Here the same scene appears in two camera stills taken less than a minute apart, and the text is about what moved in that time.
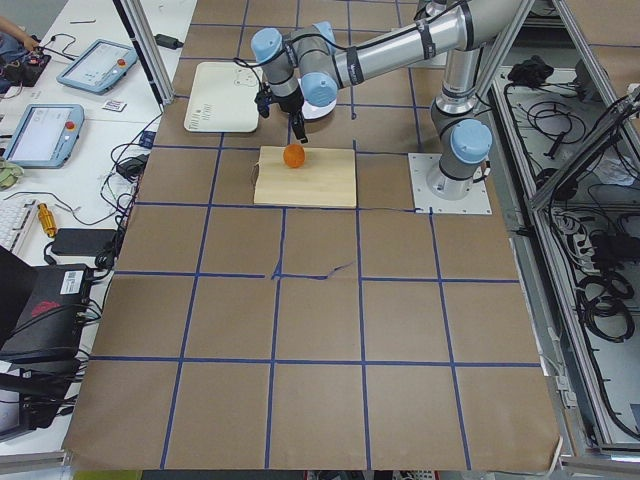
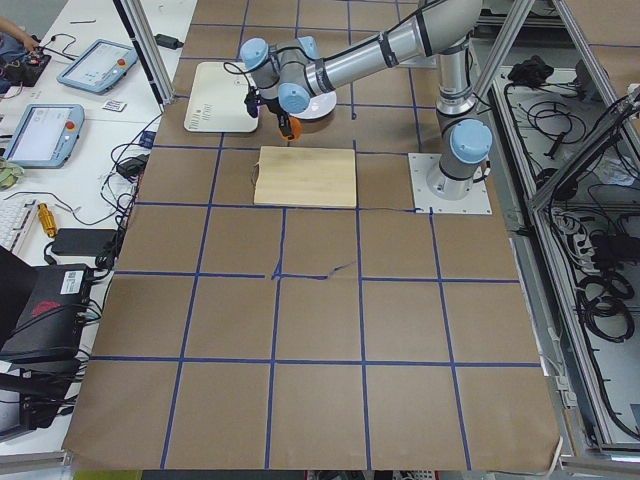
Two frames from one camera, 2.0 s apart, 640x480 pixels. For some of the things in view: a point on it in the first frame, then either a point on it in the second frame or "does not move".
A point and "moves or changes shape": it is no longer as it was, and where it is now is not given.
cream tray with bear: [222, 99] does not move
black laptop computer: [48, 328] does not move
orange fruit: [294, 155] moves or changes shape
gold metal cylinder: [47, 219] does not move
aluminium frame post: [144, 40] does not move
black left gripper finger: [299, 126] -> [284, 125]
